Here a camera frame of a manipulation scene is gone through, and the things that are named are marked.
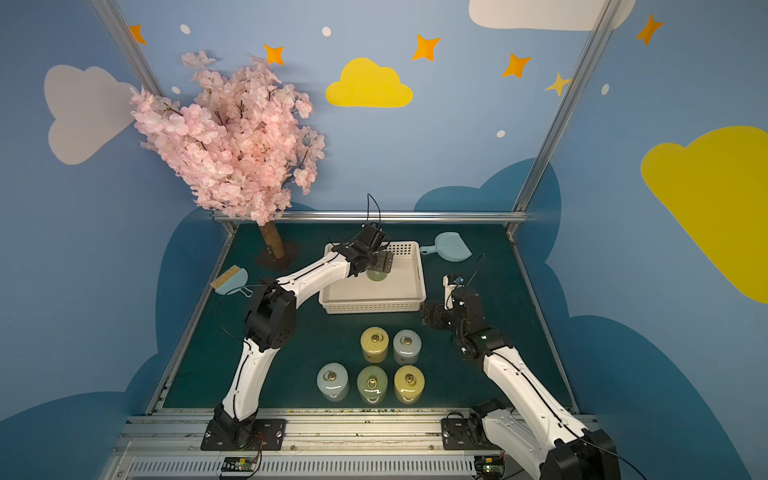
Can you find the blue tea canister front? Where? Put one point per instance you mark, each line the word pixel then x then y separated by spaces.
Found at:
pixel 333 382

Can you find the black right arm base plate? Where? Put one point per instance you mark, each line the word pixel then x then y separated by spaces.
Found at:
pixel 459 433

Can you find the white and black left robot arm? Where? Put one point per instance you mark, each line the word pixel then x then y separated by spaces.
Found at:
pixel 271 321

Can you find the green tea canister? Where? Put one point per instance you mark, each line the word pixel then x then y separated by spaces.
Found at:
pixel 372 384
pixel 375 275

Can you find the light blue hand brush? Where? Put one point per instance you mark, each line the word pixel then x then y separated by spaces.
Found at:
pixel 232 281

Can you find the controller board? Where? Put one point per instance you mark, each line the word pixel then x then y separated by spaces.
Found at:
pixel 239 466
pixel 489 468

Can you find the pink cherry blossom tree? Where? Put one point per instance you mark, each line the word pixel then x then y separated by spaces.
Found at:
pixel 240 145

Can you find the yellow tea canister back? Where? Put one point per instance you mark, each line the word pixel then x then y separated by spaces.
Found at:
pixel 374 343

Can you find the aluminium back frame bar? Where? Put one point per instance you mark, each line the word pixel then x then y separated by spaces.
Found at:
pixel 404 217

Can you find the white perforated plastic basket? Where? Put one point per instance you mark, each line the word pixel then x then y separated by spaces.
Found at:
pixel 402 290

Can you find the grey-blue tea canister back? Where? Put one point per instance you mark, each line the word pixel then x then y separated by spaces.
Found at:
pixel 407 345

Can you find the right aluminium frame post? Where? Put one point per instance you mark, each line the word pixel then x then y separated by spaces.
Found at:
pixel 606 22

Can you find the aluminium front rail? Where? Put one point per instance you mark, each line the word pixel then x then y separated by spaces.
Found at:
pixel 333 443

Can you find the yellow tea canister front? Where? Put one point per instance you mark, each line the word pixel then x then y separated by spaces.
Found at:
pixel 409 384

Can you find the left controller board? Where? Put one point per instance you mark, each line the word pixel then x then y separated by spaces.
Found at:
pixel 239 466

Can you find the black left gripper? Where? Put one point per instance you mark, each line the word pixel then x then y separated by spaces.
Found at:
pixel 378 261

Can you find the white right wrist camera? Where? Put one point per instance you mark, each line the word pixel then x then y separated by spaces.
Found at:
pixel 450 282

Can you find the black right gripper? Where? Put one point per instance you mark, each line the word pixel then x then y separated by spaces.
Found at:
pixel 434 312

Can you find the right controller board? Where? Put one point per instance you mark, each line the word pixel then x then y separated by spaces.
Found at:
pixel 489 468

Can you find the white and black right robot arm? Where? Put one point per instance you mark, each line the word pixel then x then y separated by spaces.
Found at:
pixel 538 433

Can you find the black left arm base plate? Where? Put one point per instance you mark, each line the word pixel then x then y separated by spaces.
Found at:
pixel 264 433

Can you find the yellow tea canister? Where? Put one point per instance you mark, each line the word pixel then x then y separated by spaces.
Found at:
pixel 409 384
pixel 374 343

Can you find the light blue dustpan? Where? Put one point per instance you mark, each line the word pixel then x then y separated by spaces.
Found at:
pixel 449 246

